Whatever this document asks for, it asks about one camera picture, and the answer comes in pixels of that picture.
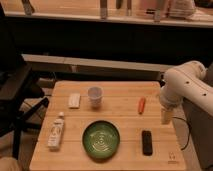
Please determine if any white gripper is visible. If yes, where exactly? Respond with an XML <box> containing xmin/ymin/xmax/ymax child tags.
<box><xmin>159</xmin><ymin>87</ymin><xmax>183</xmax><ymax>124</ymax></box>

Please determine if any orange pepper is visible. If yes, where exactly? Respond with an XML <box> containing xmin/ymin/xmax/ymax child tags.
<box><xmin>138</xmin><ymin>97</ymin><xmax>146</xmax><ymax>114</ymax></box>

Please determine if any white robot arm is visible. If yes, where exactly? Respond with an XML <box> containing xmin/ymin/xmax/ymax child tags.
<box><xmin>159</xmin><ymin>61</ymin><xmax>213</xmax><ymax>124</ymax></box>

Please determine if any green ceramic plate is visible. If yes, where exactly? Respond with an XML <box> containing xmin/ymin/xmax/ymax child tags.
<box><xmin>82</xmin><ymin>120</ymin><xmax>120</xmax><ymax>160</ymax></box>

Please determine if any black rectangular remote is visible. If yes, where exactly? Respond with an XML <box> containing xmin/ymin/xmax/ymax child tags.
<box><xmin>142</xmin><ymin>130</ymin><xmax>153</xmax><ymax>156</ymax></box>

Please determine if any white rectangular block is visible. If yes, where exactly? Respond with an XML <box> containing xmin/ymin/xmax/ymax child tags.
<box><xmin>68</xmin><ymin>93</ymin><xmax>81</xmax><ymax>109</ymax></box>

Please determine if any white tube bottle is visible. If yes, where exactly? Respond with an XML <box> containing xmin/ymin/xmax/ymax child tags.
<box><xmin>47</xmin><ymin>112</ymin><xmax>65</xmax><ymax>150</ymax></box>

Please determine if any black chair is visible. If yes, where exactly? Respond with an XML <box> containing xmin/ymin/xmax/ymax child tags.
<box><xmin>0</xmin><ymin>4</ymin><xmax>49</xmax><ymax>159</ymax></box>

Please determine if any black cable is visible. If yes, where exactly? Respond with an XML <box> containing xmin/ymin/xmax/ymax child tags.
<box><xmin>171</xmin><ymin>115</ymin><xmax>191</xmax><ymax>151</ymax></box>

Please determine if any wooden bench rail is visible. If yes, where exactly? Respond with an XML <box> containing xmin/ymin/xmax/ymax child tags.
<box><xmin>23</xmin><ymin>54</ymin><xmax>171</xmax><ymax>72</ymax></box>

